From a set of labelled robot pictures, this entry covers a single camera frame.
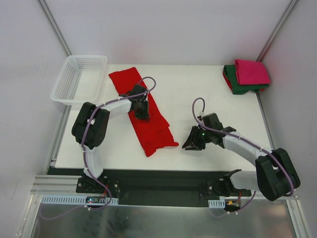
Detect red t-shirt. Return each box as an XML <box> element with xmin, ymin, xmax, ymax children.
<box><xmin>109</xmin><ymin>67</ymin><xmax>179</xmax><ymax>157</ymax></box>
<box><xmin>222</xmin><ymin>71</ymin><xmax>232</xmax><ymax>91</ymax></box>

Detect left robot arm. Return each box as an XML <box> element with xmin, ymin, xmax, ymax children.
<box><xmin>71</xmin><ymin>84</ymin><xmax>150</xmax><ymax>193</ymax></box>

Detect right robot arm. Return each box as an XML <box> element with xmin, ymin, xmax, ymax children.
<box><xmin>182</xmin><ymin>113</ymin><xmax>301</xmax><ymax>201</ymax></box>

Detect red folded t-shirt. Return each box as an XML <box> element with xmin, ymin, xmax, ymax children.
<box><xmin>222</xmin><ymin>71</ymin><xmax>232</xmax><ymax>91</ymax></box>

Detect green folded t-shirt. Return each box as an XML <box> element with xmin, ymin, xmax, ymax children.
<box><xmin>223</xmin><ymin>64</ymin><xmax>269</xmax><ymax>95</ymax></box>

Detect white plastic basket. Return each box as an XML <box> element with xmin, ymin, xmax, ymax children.
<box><xmin>51</xmin><ymin>55</ymin><xmax>108</xmax><ymax>106</ymax></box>

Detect pink folded t-shirt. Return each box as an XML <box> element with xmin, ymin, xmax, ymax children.
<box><xmin>234</xmin><ymin>59</ymin><xmax>271</xmax><ymax>85</ymax></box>

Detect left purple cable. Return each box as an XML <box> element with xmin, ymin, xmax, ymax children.
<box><xmin>39</xmin><ymin>76</ymin><xmax>157</xmax><ymax>220</ymax></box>

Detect purple cable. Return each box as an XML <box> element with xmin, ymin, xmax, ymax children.
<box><xmin>192</xmin><ymin>98</ymin><xmax>297</xmax><ymax>216</ymax></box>
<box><xmin>39</xmin><ymin>76</ymin><xmax>157</xmax><ymax>220</ymax></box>

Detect right cable duct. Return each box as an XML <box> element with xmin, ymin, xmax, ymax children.
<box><xmin>208</xmin><ymin>199</ymin><xmax>226</xmax><ymax>209</ymax></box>

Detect cable duct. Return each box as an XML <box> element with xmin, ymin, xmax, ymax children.
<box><xmin>208</xmin><ymin>199</ymin><xmax>226</xmax><ymax>209</ymax></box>
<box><xmin>42</xmin><ymin>195</ymin><xmax>119</xmax><ymax>206</ymax></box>

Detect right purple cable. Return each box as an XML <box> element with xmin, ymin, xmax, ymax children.
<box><xmin>192</xmin><ymin>98</ymin><xmax>297</xmax><ymax>216</ymax></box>

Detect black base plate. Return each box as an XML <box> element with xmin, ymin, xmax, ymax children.
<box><xmin>75</xmin><ymin>168</ymin><xmax>252</xmax><ymax>206</ymax></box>

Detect left cable duct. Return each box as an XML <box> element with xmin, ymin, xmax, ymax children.
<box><xmin>42</xmin><ymin>195</ymin><xmax>119</xmax><ymax>206</ymax></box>

